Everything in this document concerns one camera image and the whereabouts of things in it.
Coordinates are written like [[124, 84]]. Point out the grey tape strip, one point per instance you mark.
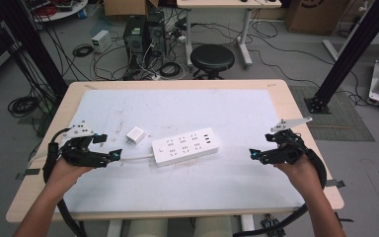
[[336, 183], [29, 173]]

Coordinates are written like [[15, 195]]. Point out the white table mat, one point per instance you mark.
[[184, 187]]

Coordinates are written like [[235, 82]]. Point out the black computer tower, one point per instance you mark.
[[156, 33], [134, 39]]

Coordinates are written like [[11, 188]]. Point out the grey floor mat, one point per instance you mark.
[[345, 121]]

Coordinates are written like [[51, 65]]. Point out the person's left hand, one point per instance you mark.
[[66, 173]]

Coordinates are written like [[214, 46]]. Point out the white charger adapter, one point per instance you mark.
[[135, 135]]

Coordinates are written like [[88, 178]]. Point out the small black electronics module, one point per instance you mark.
[[272, 226]]

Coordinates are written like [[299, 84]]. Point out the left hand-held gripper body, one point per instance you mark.
[[77, 153]]

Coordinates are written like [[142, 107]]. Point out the white desk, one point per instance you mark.
[[223, 3]]

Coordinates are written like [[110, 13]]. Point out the wooden table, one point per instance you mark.
[[296, 98]]

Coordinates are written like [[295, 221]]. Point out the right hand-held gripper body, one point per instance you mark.
[[289, 149]]

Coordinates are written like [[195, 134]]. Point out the black metal post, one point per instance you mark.
[[37, 49], [352, 49]]

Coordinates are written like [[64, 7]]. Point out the large cardboard box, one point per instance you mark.
[[316, 15]]

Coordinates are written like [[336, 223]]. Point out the round white table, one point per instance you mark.
[[62, 11]]

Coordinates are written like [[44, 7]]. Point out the black round stool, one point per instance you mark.
[[212, 57]]

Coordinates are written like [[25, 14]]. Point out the white power supply box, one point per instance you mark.
[[101, 40]]

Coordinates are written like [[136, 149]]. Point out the person's right hand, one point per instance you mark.
[[297, 173]]

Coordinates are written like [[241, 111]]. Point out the white power strip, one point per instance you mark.
[[186, 146]]

